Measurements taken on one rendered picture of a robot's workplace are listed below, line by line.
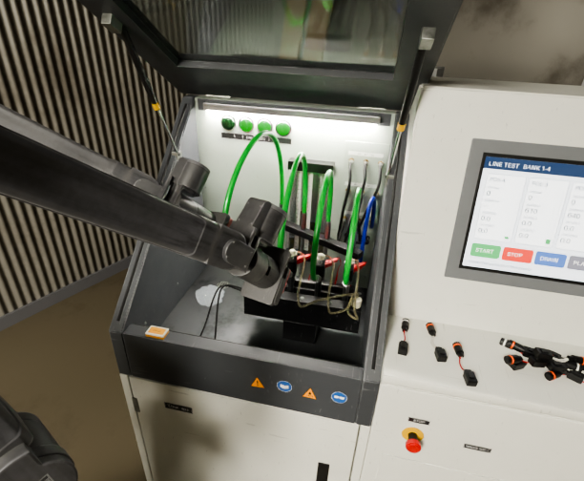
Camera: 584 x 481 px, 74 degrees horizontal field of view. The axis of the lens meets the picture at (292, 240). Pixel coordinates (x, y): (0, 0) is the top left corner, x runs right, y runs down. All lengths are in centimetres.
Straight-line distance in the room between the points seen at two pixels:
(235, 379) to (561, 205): 90
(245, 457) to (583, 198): 113
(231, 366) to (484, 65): 271
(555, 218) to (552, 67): 213
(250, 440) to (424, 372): 54
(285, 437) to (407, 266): 57
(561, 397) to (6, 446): 99
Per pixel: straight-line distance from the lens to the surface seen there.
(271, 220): 61
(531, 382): 108
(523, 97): 107
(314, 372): 98
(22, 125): 87
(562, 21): 317
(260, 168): 132
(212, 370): 108
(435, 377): 99
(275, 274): 67
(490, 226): 107
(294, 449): 124
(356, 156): 125
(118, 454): 208
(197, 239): 51
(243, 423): 120
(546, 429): 111
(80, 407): 230
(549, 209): 111
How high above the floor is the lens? 167
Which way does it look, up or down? 29 degrees down
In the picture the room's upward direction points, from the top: 2 degrees clockwise
